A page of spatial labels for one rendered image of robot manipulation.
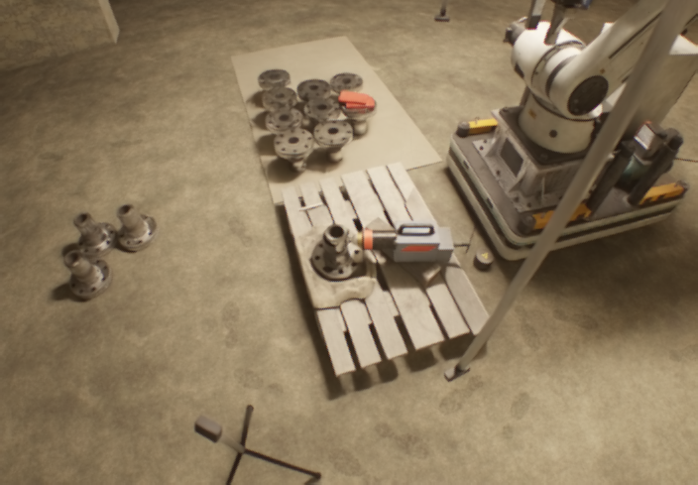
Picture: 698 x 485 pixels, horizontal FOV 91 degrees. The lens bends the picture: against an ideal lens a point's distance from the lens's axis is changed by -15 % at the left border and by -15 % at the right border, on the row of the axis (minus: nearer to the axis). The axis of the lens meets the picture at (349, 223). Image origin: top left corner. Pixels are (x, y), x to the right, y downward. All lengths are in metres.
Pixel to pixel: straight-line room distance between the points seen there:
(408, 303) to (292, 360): 0.64
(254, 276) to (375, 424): 1.03
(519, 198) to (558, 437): 1.23
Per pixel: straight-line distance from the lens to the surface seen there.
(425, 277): 2.00
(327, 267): 2.04
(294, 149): 2.57
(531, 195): 2.36
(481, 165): 2.47
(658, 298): 2.83
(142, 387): 2.22
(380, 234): 1.93
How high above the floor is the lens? 1.91
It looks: 51 degrees down
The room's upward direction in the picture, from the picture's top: straight up
